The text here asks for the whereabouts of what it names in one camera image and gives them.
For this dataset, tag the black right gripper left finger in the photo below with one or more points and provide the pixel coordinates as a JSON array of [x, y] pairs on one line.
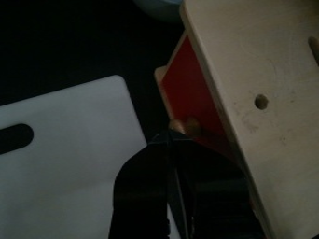
[[140, 193]]

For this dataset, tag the wooden drawer with red front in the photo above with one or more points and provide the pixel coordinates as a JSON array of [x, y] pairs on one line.
[[191, 90]]

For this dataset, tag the light wooden drawer box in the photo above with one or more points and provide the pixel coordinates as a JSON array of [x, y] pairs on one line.
[[266, 102]]

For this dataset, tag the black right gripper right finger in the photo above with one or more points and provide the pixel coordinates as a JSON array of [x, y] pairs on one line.
[[215, 202]]

